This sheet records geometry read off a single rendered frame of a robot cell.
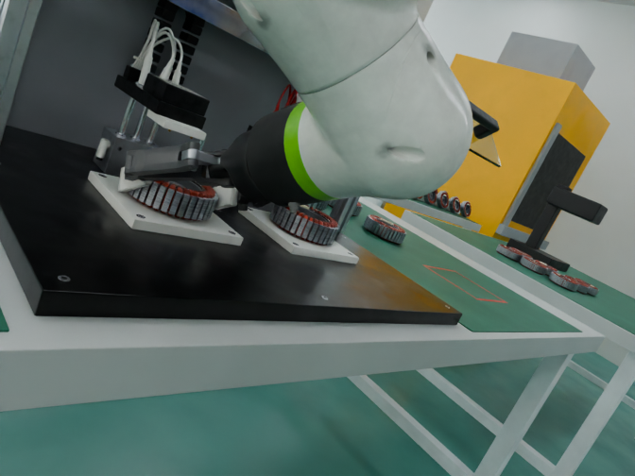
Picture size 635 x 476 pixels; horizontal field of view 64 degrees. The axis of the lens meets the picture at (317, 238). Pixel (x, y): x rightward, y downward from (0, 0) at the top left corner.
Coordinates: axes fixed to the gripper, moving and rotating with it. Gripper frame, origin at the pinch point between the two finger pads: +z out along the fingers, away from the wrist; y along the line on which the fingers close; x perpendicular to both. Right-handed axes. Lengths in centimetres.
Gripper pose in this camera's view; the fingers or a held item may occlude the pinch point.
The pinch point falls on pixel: (174, 189)
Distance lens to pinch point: 66.8
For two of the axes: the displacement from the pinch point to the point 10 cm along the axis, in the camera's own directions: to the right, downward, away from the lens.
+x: -0.6, 9.9, -1.6
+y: -7.0, -1.5, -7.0
